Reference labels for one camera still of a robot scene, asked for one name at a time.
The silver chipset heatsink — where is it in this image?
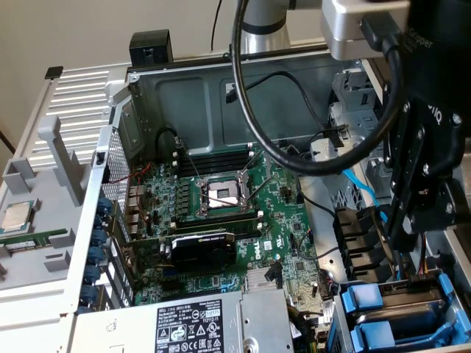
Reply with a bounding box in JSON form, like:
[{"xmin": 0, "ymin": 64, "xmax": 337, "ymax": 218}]
[{"xmin": 244, "ymin": 269, "xmax": 284, "ymax": 293}]

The black RAM slot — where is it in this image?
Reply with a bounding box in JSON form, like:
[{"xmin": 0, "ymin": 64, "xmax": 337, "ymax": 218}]
[
  {"xmin": 172, "ymin": 149, "xmax": 255, "ymax": 165},
  {"xmin": 175, "ymin": 212, "xmax": 263, "ymax": 224},
  {"xmin": 178, "ymin": 161, "xmax": 255, "ymax": 178},
  {"xmin": 172, "ymin": 156, "xmax": 255, "ymax": 172},
  {"xmin": 172, "ymin": 143, "xmax": 255, "ymax": 160}
]

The braided power supply cable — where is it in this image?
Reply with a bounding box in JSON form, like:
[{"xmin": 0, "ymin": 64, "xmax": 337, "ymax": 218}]
[{"xmin": 287, "ymin": 304, "xmax": 322, "ymax": 353}]

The green RAM stick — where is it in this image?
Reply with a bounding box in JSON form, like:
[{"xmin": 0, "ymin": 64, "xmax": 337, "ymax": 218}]
[
  {"xmin": 172, "ymin": 217, "xmax": 261, "ymax": 235},
  {"xmin": 0, "ymin": 228, "xmax": 70, "ymax": 252}
]

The blue SATA wire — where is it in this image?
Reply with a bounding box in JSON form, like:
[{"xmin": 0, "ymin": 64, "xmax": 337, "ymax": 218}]
[{"xmin": 341, "ymin": 168, "xmax": 391, "ymax": 225}]

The grey metal disk bay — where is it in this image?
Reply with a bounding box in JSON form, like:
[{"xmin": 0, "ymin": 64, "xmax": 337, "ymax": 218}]
[{"xmin": 330, "ymin": 271, "xmax": 471, "ymax": 353}]

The thin black hanging cable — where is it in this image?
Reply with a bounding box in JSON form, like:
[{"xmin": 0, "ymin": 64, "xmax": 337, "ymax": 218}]
[{"xmin": 210, "ymin": 0, "xmax": 222, "ymax": 50}]

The white cable label tag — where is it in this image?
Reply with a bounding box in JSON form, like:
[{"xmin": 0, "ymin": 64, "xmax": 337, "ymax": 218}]
[{"xmin": 319, "ymin": 298, "xmax": 335, "ymax": 327}]

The thin black looped wire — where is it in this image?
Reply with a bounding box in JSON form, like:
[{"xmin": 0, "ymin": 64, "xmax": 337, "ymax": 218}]
[{"xmin": 296, "ymin": 172, "xmax": 338, "ymax": 218}]

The black plastic block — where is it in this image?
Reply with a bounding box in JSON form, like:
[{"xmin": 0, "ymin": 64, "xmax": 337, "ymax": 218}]
[{"xmin": 128, "ymin": 29, "xmax": 174, "ymax": 68}]

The hard disk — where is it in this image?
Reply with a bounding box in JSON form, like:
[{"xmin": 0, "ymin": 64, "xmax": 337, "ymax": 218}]
[{"xmin": 338, "ymin": 271, "xmax": 459, "ymax": 332}]

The dark brown cable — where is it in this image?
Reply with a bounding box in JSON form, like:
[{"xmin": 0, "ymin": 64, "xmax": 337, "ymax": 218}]
[{"xmin": 0, "ymin": 128, "xmax": 16, "ymax": 155}]

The black graphics card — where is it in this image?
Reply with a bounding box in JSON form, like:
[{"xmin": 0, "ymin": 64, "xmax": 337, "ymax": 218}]
[{"xmin": 123, "ymin": 231, "xmax": 238, "ymax": 275}]

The black ribbed plastic bracket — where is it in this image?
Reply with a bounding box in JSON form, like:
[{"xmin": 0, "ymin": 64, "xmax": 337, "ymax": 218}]
[{"xmin": 332, "ymin": 205, "xmax": 393, "ymax": 286}]

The CPU socket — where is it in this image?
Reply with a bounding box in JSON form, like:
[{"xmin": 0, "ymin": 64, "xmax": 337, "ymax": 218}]
[{"xmin": 194, "ymin": 171, "xmax": 255, "ymax": 216}]

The green motherboard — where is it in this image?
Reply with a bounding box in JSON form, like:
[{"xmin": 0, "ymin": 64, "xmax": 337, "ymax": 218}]
[{"xmin": 123, "ymin": 141, "xmax": 336, "ymax": 321}]

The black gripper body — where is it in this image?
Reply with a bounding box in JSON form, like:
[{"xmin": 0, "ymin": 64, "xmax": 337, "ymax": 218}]
[{"xmin": 382, "ymin": 0, "xmax": 471, "ymax": 193}]

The open PC case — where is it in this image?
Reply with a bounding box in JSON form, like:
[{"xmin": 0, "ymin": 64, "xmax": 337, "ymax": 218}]
[{"xmin": 60, "ymin": 38, "xmax": 471, "ymax": 353}]

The empty blue disk carrier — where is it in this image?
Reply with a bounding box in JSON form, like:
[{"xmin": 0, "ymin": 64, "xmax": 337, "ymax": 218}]
[{"xmin": 347, "ymin": 318, "xmax": 471, "ymax": 350}]

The thin metal locking lever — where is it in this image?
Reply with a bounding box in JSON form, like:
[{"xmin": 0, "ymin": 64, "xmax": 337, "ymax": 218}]
[
  {"xmin": 174, "ymin": 135, "xmax": 202, "ymax": 184},
  {"xmin": 205, "ymin": 193, "xmax": 242, "ymax": 207}
]

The silver optical drive cage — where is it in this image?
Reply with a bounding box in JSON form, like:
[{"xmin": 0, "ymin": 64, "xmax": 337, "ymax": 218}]
[{"xmin": 326, "ymin": 68, "xmax": 386, "ymax": 207}]

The metal socket cover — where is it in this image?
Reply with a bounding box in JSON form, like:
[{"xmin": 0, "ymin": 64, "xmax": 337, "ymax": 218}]
[{"xmin": 238, "ymin": 146, "xmax": 275, "ymax": 207}]

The thick black camera cable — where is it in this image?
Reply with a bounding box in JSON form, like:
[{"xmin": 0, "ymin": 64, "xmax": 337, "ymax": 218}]
[{"xmin": 230, "ymin": 0, "xmax": 404, "ymax": 177}]

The silver CPU chip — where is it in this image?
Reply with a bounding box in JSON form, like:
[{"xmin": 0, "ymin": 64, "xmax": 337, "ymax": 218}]
[{"xmin": 0, "ymin": 201, "xmax": 38, "ymax": 235}]

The black cable angled connector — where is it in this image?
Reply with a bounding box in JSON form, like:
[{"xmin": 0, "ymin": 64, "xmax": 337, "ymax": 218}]
[{"xmin": 265, "ymin": 261, "xmax": 283, "ymax": 290}]

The grey parts rack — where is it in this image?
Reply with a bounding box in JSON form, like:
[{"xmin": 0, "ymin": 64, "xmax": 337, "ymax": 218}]
[{"xmin": 0, "ymin": 115, "xmax": 95, "ymax": 286}]

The black plastic cable clip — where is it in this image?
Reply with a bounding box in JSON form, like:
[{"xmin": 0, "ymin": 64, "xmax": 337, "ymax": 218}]
[{"xmin": 319, "ymin": 124, "xmax": 350, "ymax": 149}]

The red yellow power wire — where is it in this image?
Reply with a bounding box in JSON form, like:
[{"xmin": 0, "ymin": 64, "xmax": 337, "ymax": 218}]
[{"xmin": 406, "ymin": 233, "xmax": 431, "ymax": 292}]

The light grey latch bracket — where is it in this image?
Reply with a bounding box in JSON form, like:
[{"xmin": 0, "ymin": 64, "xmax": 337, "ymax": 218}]
[{"xmin": 310, "ymin": 140, "xmax": 349, "ymax": 165}]

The black cable flat connector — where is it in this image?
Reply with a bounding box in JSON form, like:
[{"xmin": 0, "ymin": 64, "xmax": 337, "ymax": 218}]
[{"xmin": 224, "ymin": 71, "xmax": 330, "ymax": 133}]

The grey power supply unit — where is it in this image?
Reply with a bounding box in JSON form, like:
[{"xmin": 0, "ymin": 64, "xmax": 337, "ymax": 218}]
[{"xmin": 71, "ymin": 288, "xmax": 295, "ymax": 353}]

